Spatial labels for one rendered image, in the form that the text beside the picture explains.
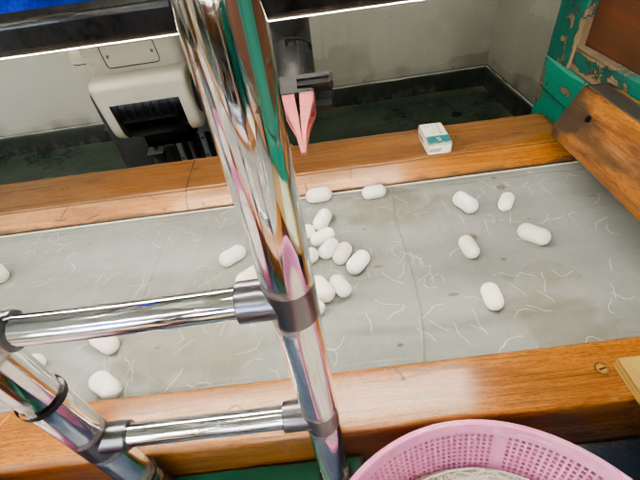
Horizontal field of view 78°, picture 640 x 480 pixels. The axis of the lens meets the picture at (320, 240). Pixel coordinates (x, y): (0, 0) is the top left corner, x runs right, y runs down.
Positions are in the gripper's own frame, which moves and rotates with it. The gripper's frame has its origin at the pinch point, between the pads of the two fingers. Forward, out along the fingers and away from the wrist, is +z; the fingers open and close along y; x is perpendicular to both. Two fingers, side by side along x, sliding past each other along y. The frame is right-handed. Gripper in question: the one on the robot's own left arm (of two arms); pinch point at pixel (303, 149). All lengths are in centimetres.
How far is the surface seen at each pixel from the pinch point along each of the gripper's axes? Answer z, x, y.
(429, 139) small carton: -0.5, 4.0, 18.6
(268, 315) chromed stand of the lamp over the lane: 19.9, -37.0, -0.8
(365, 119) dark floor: -72, 171, 31
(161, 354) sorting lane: 24.5, -11.4, -17.0
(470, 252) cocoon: 17.3, -7.4, 18.2
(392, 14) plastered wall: -121, 151, 51
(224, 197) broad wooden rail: 4.5, 4.6, -12.9
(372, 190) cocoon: 6.7, 1.5, 9.0
